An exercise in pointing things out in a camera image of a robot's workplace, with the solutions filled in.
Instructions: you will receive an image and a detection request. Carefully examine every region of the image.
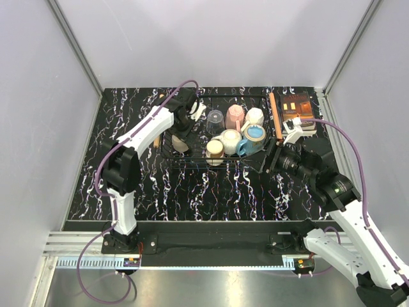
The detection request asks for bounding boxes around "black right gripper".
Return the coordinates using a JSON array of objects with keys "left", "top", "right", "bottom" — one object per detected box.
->
[{"left": 240, "top": 136, "right": 316, "bottom": 183}]

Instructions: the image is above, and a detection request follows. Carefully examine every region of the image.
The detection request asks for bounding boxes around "beige cup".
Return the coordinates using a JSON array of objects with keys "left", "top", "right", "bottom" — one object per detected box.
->
[{"left": 171, "top": 135, "right": 189, "bottom": 154}]

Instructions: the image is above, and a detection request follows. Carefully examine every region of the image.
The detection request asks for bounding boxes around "blue butterfly mug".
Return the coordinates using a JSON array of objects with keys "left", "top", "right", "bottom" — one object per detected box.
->
[{"left": 236, "top": 125, "right": 266, "bottom": 156}]

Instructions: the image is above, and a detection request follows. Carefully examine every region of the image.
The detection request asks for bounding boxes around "clear drinking glass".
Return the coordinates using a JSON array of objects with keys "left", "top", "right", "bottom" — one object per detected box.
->
[{"left": 206, "top": 109, "right": 225, "bottom": 136}]

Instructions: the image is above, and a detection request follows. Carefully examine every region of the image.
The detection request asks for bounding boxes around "speckled cream mug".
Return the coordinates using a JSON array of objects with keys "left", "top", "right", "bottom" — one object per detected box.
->
[{"left": 212, "top": 129, "right": 242, "bottom": 155}]

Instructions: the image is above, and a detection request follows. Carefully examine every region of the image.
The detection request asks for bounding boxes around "small brown rimmed cup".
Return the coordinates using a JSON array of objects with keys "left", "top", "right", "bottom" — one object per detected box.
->
[{"left": 206, "top": 139, "right": 224, "bottom": 166}]

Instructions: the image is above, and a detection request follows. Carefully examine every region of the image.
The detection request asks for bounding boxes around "white faceted mug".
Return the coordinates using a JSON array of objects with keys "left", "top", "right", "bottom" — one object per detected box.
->
[{"left": 245, "top": 107, "right": 264, "bottom": 125}]

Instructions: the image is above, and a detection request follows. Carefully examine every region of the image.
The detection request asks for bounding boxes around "pink faceted mug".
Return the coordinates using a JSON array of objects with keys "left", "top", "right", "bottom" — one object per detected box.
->
[{"left": 225, "top": 104, "right": 245, "bottom": 132}]

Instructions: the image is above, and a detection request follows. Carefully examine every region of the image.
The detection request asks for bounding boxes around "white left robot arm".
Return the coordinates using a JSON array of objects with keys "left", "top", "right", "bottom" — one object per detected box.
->
[{"left": 95, "top": 87, "right": 205, "bottom": 253}]

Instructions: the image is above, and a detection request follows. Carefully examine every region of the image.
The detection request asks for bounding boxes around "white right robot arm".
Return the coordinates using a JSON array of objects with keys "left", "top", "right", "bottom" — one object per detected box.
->
[{"left": 249, "top": 138, "right": 408, "bottom": 306}]

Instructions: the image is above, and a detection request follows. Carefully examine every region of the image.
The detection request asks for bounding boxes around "paperback book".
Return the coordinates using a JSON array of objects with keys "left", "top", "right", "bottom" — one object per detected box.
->
[{"left": 279, "top": 91, "right": 317, "bottom": 136}]

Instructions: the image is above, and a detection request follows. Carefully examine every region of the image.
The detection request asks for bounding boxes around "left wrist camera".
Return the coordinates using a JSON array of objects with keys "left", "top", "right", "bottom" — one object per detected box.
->
[{"left": 189, "top": 102, "right": 206, "bottom": 122}]

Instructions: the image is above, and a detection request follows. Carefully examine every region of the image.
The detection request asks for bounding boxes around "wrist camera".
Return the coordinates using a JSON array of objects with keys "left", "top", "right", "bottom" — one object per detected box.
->
[
  {"left": 283, "top": 117, "right": 316, "bottom": 145},
  {"left": 189, "top": 102, "right": 206, "bottom": 122}
]

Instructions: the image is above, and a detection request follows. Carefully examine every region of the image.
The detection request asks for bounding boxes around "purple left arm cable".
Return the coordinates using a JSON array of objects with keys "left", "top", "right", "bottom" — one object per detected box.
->
[{"left": 76, "top": 79, "right": 201, "bottom": 303}]

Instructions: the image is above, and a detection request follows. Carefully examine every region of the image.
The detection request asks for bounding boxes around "black wire dish rack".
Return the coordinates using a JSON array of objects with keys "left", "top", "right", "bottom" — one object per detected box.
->
[{"left": 160, "top": 94, "right": 274, "bottom": 169}]

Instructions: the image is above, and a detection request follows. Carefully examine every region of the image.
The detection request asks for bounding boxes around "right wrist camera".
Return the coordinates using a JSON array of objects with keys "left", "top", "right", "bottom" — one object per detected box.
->
[{"left": 283, "top": 117, "right": 316, "bottom": 145}]

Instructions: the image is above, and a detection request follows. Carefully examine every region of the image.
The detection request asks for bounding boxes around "right wooden rack handle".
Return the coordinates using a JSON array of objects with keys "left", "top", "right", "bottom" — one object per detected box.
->
[{"left": 269, "top": 92, "right": 282, "bottom": 139}]

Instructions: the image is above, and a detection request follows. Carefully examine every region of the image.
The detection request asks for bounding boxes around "aluminium frame post left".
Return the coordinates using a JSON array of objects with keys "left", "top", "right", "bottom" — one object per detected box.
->
[{"left": 45, "top": 0, "right": 104, "bottom": 98}]

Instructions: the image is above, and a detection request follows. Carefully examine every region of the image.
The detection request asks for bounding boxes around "aluminium frame post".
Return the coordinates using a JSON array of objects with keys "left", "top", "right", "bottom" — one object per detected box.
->
[
  {"left": 45, "top": 0, "right": 104, "bottom": 98},
  {"left": 323, "top": 0, "right": 383, "bottom": 97}
]

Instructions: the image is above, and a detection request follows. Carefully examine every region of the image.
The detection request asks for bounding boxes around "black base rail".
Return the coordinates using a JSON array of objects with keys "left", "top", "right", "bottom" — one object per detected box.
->
[{"left": 102, "top": 220, "right": 328, "bottom": 269}]

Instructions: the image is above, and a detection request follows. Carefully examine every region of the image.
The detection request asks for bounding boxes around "aluminium front frame rail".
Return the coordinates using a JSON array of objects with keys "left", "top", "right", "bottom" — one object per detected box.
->
[{"left": 33, "top": 233, "right": 362, "bottom": 306}]

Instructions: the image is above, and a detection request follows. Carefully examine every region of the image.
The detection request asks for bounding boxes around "aluminium frame post right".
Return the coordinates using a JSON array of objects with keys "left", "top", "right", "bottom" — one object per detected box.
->
[{"left": 323, "top": 0, "right": 383, "bottom": 97}]

